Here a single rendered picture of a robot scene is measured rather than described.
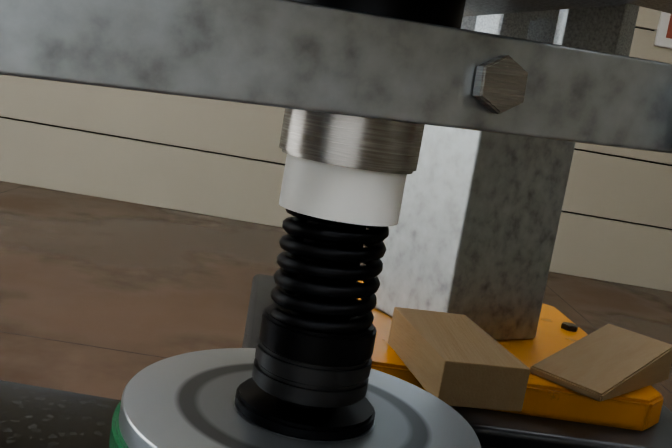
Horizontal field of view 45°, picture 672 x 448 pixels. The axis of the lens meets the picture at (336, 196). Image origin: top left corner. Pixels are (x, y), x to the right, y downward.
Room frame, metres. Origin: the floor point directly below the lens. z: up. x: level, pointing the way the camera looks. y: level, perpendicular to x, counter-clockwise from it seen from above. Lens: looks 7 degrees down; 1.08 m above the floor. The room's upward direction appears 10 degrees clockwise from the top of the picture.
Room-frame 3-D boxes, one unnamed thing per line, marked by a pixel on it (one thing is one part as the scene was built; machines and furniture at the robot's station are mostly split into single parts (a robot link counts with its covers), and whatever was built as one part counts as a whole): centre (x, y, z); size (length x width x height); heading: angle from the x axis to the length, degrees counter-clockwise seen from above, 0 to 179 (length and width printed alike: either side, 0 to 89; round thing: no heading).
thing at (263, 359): (0.46, 0.00, 0.93); 0.07 x 0.07 x 0.01
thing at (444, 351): (0.93, -0.17, 0.81); 0.20 x 0.10 x 0.05; 13
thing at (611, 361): (1.03, -0.39, 0.80); 0.20 x 0.10 x 0.05; 136
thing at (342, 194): (0.46, 0.00, 1.04); 0.07 x 0.07 x 0.04
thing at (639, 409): (1.19, -0.20, 0.76); 0.49 x 0.49 x 0.05; 5
